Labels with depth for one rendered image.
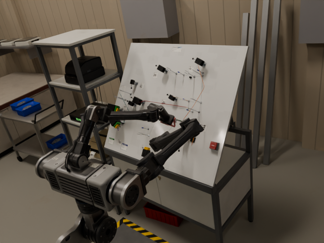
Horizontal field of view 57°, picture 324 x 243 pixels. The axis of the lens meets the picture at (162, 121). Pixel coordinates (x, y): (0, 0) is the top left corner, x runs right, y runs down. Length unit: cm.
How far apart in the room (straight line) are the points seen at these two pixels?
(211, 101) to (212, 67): 26
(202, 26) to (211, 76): 191
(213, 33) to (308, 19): 122
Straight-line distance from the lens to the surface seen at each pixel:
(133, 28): 436
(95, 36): 273
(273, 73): 356
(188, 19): 422
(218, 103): 222
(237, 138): 380
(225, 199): 243
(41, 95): 562
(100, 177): 131
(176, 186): 248
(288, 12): 379
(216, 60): 233
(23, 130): 551
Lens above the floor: 226
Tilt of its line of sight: 26 degrees down
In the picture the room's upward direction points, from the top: 10 degrees counter-clockwise
